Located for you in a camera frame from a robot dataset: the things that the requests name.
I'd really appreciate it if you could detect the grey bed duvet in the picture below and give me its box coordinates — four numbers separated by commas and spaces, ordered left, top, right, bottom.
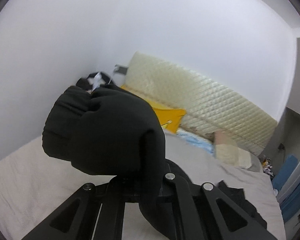
0, 133, 286, 239

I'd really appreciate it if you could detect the cream quilted headboard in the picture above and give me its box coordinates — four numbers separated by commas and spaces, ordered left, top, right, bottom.
123, 52, 277, 155

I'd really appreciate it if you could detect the black puffer jacket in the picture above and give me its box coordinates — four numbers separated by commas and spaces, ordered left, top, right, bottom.
41, 83, 268, 240

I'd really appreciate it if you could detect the wall socket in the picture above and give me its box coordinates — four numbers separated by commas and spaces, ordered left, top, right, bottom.
114, 64, 128, 75

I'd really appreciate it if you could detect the beige pillow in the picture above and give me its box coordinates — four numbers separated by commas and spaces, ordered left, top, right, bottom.
213, 131, 239, 166

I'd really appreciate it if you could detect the yellow pillow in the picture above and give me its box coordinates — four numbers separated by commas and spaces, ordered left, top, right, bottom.
121, 85, 186, 134

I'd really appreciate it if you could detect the black bag with bottle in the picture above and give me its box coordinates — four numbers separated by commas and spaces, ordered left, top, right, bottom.
76, 72, 114, 93

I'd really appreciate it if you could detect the cream flat pillow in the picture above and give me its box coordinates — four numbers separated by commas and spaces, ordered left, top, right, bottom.
231, 147, 252, 170

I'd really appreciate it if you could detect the blue curtain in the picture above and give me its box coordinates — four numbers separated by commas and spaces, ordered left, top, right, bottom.
280, 183, 300, 223

